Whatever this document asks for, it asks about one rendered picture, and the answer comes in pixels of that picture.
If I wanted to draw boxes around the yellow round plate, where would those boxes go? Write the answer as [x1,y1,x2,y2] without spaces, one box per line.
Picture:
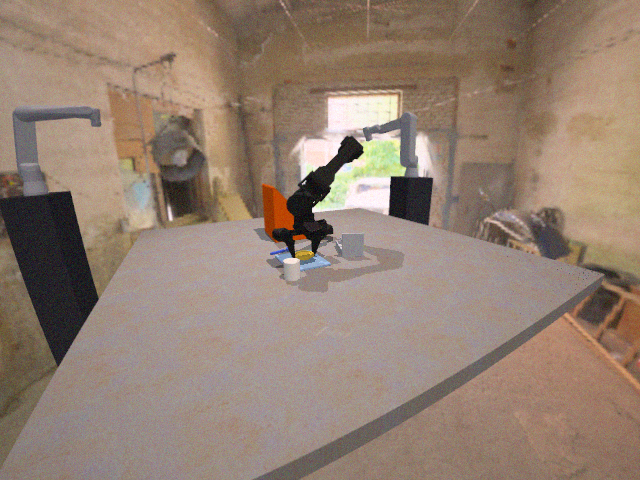
[295,250,314,260]

